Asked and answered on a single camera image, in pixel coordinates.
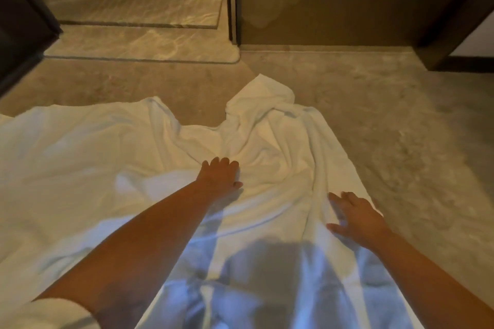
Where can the person's left hand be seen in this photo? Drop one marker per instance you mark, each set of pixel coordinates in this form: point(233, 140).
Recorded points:
point(218, 178)

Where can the person's right hand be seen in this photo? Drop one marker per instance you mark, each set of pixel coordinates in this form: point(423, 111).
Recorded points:
point(359, 220)

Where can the white towel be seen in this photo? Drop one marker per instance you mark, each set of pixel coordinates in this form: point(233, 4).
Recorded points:
point(96, 155)

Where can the person's right forearm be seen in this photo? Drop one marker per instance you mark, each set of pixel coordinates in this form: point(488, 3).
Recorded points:
point(432, 286)

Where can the person's left forearm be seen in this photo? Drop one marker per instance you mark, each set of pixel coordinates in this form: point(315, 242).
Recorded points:
point(135, 255)

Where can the brown baseboard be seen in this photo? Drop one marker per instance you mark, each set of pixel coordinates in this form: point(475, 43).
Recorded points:
point(467, 64)

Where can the brown door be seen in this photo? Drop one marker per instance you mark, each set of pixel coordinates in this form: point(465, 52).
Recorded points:
point(347, 1)

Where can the dark glass door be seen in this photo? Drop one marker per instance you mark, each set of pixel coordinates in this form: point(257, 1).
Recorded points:
point(19, 32)

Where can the dark brown door frame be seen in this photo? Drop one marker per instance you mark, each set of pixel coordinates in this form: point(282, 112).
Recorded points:
point(451, 28)

